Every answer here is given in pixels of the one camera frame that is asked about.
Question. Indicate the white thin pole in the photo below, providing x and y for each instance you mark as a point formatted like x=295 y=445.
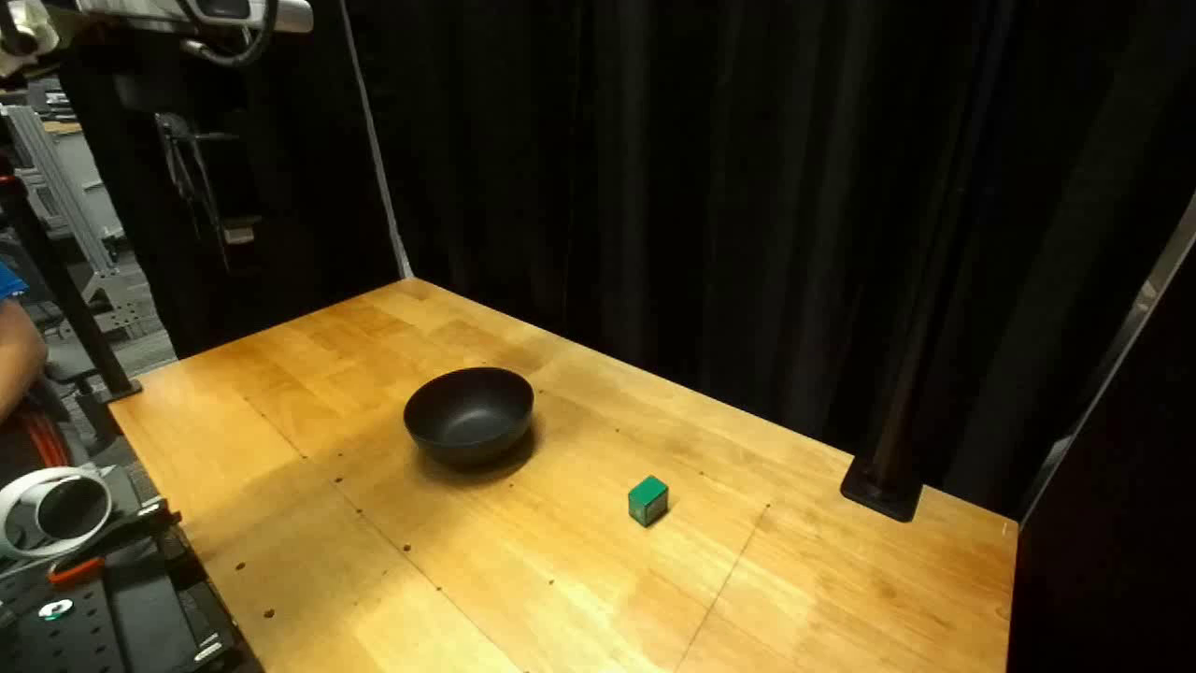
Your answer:
x=376 y=137

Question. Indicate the black bowl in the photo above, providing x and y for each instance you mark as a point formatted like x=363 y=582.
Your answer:
x=470 y=420

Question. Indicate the green block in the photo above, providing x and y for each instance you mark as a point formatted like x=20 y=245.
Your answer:
x=648 y=503

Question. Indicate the person forearm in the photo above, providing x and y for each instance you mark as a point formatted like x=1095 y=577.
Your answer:
x=18 y=359

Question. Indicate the black side panel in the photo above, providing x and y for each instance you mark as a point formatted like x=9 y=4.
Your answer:
x=1108 y=524

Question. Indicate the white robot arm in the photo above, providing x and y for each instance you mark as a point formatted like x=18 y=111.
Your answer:
x=143 y=13

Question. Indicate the grey metal rack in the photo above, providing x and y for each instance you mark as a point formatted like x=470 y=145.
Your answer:
x=56 y=190

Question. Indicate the white round controller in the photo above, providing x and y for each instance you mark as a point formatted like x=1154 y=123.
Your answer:
x=23 y=534

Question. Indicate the black mounting base plate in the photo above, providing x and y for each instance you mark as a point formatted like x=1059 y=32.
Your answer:
x=123 y=622

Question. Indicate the black pole with base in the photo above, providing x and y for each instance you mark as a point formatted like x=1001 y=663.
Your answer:
x=897 y=467

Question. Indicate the black curtain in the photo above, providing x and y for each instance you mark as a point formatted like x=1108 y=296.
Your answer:
x=687 y=190

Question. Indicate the black stand leg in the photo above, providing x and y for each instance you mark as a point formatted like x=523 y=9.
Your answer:
x=77 y=311

